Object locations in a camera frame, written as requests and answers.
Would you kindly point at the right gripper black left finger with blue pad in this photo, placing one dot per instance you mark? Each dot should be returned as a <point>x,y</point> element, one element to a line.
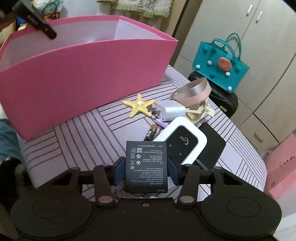
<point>105,177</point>

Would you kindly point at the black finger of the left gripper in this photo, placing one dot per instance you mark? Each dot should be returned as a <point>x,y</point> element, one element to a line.
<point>28,12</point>

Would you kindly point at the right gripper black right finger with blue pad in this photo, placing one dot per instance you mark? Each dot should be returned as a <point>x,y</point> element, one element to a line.
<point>187,176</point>

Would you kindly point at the white black pocket wifi router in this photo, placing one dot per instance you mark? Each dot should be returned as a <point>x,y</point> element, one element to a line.
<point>184,141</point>

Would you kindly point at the black battery pack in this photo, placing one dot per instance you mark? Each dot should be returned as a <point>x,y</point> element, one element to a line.
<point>146,167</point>

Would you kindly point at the pink round tin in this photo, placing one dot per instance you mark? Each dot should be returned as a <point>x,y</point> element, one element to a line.
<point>192,93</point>

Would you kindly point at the clutter of bags on nightstand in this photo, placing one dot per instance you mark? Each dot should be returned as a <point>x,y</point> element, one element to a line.
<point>50,9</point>

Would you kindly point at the black rectangular flat case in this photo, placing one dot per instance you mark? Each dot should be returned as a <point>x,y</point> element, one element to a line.
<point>213,149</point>

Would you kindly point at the black gold AA battery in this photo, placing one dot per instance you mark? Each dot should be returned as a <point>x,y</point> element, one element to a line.
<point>150,134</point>

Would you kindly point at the purple plastic clip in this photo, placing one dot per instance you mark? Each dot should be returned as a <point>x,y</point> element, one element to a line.
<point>160,123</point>

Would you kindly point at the cream plastic hair claw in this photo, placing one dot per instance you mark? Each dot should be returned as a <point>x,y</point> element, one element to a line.
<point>194,114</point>

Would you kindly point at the white power adapter plug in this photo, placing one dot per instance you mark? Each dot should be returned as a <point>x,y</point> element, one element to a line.
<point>167,110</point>

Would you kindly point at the large pink storage box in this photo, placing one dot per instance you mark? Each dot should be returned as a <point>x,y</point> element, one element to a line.
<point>93,60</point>

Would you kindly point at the yellow starfish ornament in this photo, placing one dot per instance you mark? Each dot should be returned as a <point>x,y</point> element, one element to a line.
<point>139,106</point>

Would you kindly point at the black suitcase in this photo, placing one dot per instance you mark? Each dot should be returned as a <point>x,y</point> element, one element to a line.
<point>227,102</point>

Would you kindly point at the pink paper bag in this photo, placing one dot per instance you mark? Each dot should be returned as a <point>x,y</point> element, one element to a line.
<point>280,165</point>

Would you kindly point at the white wardrobe cabinet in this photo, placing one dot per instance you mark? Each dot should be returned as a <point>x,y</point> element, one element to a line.
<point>263,33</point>

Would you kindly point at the teal felt handbag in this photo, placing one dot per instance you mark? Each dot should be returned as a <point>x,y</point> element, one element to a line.
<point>218,62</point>

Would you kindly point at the cream knitted sweater hanging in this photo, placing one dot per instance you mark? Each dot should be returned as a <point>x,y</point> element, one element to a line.
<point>145,8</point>

